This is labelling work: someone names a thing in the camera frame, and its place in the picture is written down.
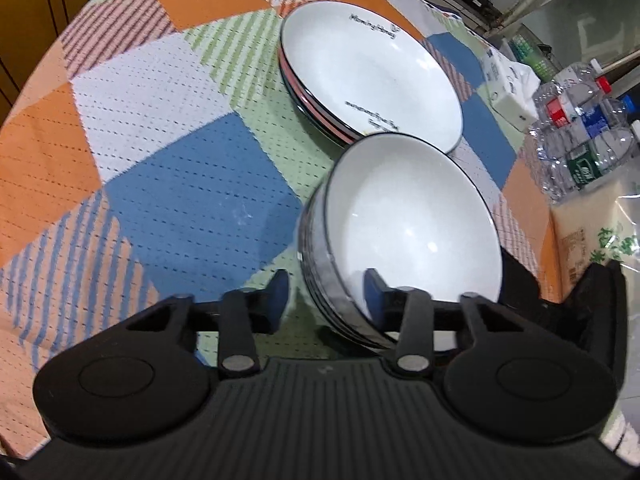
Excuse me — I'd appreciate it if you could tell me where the blue label water bottle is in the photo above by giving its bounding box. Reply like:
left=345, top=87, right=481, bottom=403
left=537, top=93, right=636, bottom=162

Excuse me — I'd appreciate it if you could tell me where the red label water bottle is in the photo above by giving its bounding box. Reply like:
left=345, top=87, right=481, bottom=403
left=534, top=76, right=612, bottom=129

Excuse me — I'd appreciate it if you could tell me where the white tissue pack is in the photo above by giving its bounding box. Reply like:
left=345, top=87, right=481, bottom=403
left=480, top=47, right=540, bottom=132

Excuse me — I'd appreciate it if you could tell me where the rice bag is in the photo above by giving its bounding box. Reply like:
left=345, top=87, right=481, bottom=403
left=551, top=162, right=639, bottom=309

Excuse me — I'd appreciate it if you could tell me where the pink heart pattern plate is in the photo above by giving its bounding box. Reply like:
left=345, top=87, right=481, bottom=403
left=277, top=44, right=363, bottom=146

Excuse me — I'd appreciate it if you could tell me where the colourful patchwork tablecloth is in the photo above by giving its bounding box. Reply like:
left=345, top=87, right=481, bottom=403
left=1, top=0, right=561, bottom=455

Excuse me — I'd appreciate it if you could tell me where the clear plastic container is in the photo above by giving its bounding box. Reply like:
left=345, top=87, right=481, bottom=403
left=506, top=35, right=556, bottom=82

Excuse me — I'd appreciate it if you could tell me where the green label water bottle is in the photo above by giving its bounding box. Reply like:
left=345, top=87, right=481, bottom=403
left=537, top=127, right=639, bottom=204

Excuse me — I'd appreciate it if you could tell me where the white Morning Honey plate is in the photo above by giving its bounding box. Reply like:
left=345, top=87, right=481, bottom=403
left=280, top=1, right=463, bottom=153

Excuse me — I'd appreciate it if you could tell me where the grey ribbed white bowl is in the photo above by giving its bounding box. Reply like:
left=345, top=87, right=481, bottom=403
left=298, top=133, right=503, bottom=350

